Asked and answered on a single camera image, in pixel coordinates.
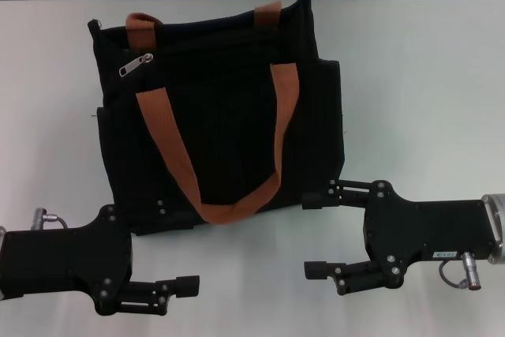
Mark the right gripper cable, metal plug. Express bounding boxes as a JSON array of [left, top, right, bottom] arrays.
[[436, 261, 481, 301]]

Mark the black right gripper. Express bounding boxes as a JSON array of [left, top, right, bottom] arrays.
[[301, 178, 499, 297]]

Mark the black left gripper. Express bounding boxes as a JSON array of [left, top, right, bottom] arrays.
[[0, 197, 196, 316]]

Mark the left gripper cable, metal plug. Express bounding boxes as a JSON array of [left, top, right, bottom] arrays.
[[34, 206, 72, 231]]

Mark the black food bag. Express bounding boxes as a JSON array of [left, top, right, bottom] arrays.
[[87, 0, 348, 238]]

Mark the gripper cable, metal plug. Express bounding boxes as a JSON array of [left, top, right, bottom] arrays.
[[436, 261, 481, 301], [34, 206, 72, 231]]

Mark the silver zipper pull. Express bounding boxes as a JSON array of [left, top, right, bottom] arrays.
[[118, 52, 155, 77]]

